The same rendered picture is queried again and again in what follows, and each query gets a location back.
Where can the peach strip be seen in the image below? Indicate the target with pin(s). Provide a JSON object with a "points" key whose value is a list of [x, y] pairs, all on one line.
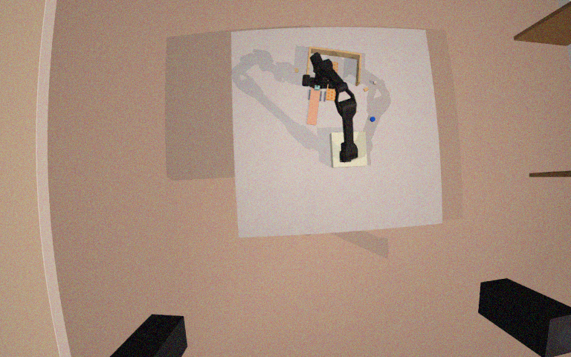
{"points": [[313, 107]]}

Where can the orange dotted strip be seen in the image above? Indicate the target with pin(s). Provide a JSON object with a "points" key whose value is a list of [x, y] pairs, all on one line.
{"points": [[330, 94]]}

